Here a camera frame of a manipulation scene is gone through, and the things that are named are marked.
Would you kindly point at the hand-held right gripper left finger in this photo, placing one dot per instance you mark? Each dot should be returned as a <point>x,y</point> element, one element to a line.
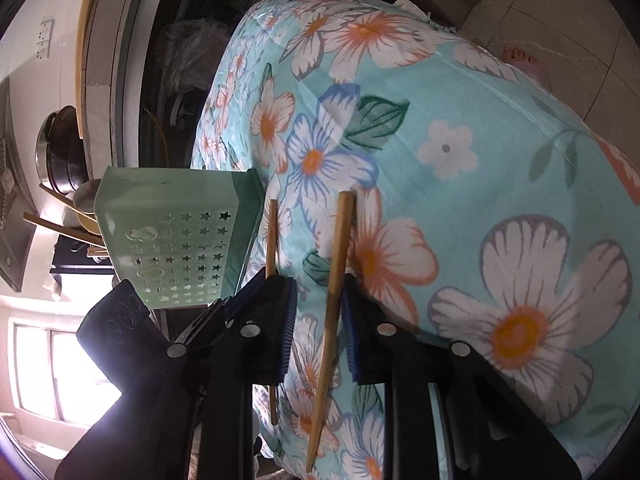
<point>287,330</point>

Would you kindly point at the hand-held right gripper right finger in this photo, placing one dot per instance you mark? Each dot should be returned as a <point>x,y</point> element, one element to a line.
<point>351,330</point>

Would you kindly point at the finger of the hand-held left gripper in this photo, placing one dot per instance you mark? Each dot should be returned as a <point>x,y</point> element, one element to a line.
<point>250,287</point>

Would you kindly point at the tan bamboo chopstick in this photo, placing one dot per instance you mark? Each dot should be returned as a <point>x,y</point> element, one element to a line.
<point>271,240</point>
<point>340,250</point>

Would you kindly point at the pile of wooden chopsticks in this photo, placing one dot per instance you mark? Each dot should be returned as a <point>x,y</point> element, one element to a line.
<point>60,227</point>

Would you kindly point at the green perforated utensil holder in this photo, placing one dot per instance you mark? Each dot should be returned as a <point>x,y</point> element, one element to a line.
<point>165,200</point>

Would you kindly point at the bright window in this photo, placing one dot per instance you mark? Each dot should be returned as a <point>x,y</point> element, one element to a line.
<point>55,375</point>

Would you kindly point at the grey range hood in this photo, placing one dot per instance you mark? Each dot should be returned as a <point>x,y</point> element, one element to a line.
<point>12,200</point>

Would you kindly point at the large black cooking pot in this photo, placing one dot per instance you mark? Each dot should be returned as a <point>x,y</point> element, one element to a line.
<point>60,155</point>

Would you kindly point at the clear plastic bag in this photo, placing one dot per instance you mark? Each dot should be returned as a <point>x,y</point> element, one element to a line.
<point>192,57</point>

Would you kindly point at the floral teal blanket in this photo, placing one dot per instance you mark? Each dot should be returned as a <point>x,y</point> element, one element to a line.
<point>450,110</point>

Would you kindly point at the concrete kitchen counter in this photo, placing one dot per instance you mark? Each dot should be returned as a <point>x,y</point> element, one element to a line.
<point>125,60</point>

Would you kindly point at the wooden cutting board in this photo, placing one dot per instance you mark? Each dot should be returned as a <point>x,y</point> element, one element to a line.
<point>87,50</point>

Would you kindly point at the person's bare foot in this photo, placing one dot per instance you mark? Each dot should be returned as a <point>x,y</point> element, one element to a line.
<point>525,65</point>

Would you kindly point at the wall socket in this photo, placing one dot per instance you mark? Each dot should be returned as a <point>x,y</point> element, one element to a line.
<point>46,39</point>

